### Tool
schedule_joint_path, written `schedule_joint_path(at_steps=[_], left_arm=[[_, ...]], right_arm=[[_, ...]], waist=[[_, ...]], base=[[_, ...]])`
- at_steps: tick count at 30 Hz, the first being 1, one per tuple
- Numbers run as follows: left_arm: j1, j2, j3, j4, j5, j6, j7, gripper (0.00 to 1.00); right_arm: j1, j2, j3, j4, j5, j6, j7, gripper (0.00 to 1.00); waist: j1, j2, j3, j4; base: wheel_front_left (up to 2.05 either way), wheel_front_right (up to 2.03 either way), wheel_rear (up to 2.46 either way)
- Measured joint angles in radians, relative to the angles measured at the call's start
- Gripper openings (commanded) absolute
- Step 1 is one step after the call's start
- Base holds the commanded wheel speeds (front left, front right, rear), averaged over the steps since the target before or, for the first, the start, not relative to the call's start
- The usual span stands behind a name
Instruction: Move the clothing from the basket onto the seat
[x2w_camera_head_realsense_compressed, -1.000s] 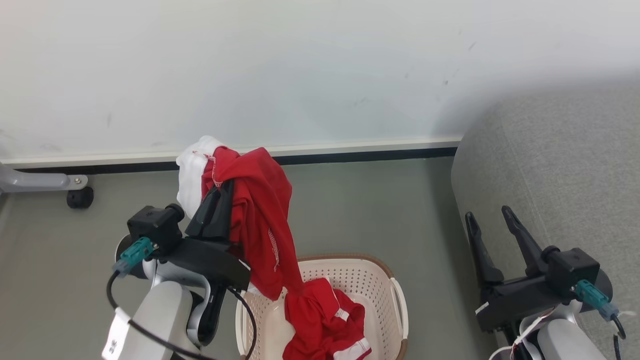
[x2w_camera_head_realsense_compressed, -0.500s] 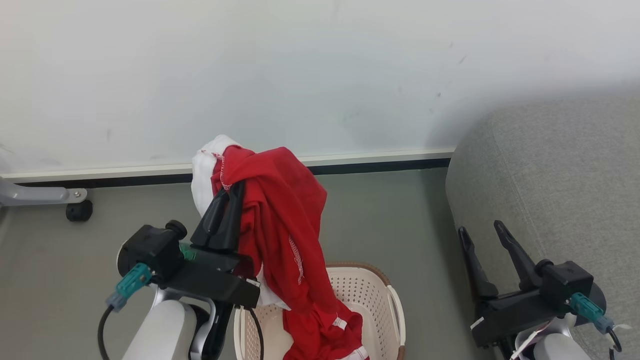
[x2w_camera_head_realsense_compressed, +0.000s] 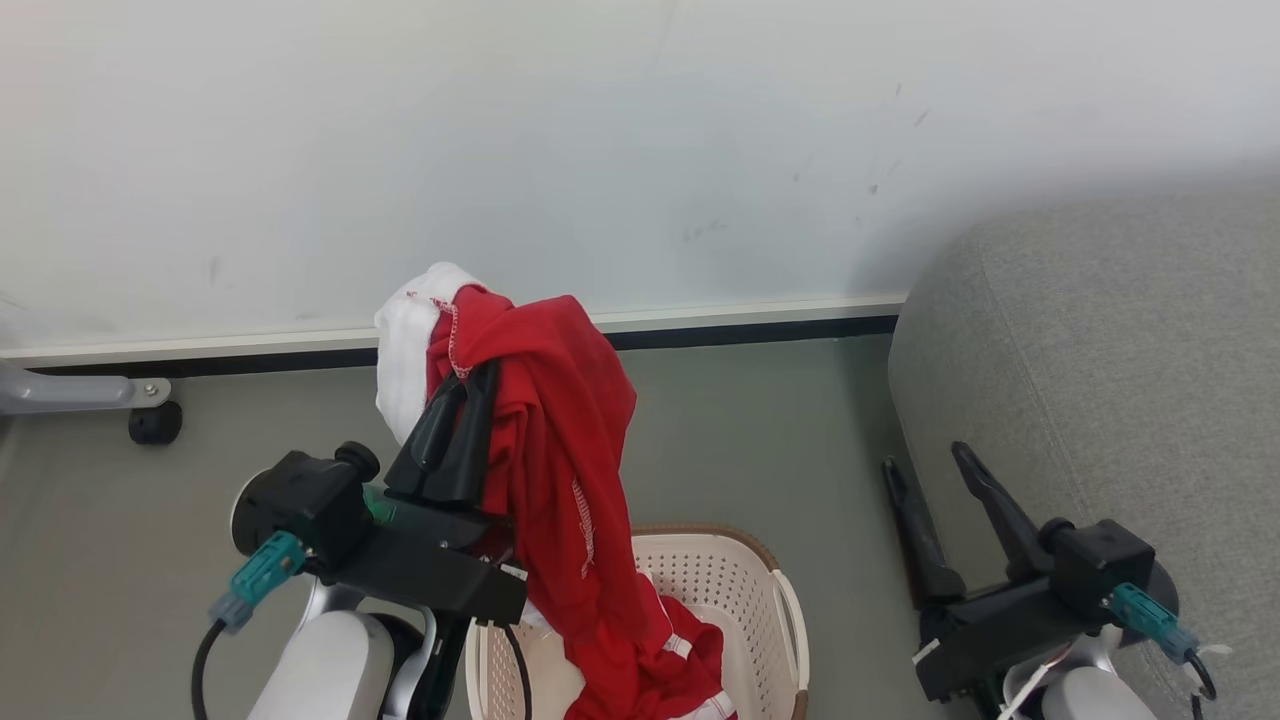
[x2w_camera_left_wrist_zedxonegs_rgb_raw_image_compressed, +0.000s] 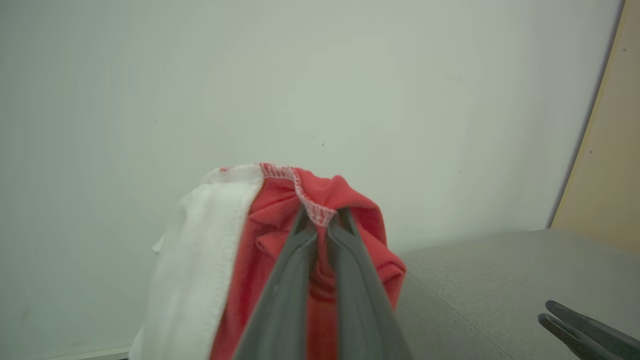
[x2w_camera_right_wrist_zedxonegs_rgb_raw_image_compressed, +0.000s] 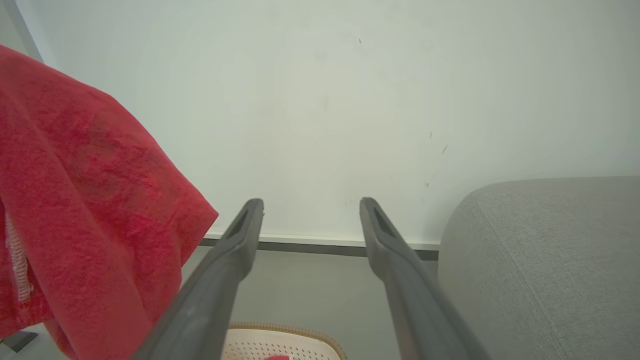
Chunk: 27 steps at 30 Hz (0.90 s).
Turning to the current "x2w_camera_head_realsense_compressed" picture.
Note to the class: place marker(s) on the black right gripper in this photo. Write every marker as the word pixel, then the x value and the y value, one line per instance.
pixel 990 635

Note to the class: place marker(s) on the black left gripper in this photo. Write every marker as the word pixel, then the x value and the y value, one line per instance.
pixel 440 560

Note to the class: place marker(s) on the red garment with white stripes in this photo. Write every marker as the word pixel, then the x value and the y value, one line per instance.
pixel 560 450

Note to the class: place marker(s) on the cream perforated laundry basket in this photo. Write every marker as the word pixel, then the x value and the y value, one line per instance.
pixel 730 600

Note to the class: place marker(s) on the grey fabric sofa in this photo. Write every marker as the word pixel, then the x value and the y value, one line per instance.
pixel 1120 380

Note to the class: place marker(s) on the white and dark baseboard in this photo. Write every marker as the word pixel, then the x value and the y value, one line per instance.
pixel 250 345

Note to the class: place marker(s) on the black caster wheel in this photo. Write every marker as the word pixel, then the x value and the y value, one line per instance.
pixel 155 423

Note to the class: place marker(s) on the grey metal stand leg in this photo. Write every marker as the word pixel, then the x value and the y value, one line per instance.
pixel 70 390

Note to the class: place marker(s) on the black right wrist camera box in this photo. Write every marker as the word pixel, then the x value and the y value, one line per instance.
pixel 1100 565

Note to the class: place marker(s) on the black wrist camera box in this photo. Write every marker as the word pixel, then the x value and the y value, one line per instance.
pixel 1100 565
pixel 300 505

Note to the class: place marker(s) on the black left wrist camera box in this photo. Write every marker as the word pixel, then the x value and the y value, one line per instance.
pixel 300 505

